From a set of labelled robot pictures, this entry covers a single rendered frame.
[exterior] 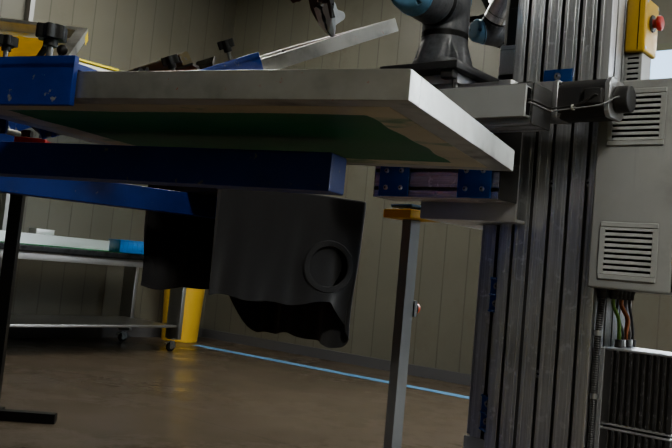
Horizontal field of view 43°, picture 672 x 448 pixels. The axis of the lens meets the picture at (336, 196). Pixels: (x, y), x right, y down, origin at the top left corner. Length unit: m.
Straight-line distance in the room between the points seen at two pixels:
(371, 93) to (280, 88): 0.12
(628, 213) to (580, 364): 0.36
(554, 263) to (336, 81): 1.15
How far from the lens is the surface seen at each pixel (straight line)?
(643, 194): 1.97
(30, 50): 3.22
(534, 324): 2.09
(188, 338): 7.48
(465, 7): 2.17
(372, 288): 6.82
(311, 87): 1.04
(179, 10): 7.95
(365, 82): 1.01
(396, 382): 2.68
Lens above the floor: 0.75
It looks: 5 degrees up
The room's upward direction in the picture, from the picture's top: 5 degrees clockwise
